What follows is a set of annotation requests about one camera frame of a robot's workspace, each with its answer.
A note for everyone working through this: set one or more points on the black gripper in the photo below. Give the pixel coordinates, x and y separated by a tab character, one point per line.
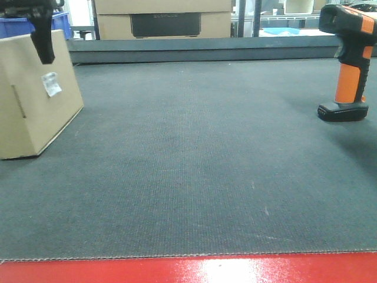
40	14

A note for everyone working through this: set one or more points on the brown cardboard package box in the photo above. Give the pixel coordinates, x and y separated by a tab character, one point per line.
38	100

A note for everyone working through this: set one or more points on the orange black barcode scanner gun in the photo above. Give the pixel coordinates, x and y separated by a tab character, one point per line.
357	33

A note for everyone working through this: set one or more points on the large cardboard box with window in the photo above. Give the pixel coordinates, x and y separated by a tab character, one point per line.
129	20

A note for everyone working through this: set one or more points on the blue plastic bin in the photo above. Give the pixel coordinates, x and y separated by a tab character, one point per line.
11	27

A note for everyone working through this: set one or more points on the dark grey conveyor belt mat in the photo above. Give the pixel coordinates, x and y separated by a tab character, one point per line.
197	158

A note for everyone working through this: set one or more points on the light blue tray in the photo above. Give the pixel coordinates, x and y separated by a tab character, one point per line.
281	32

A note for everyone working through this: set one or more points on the dark grey raised conveyor rail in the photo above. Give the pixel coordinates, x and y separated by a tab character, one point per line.
202	49

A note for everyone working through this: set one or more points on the red metal conveyor frame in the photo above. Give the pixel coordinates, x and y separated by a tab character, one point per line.
348	267

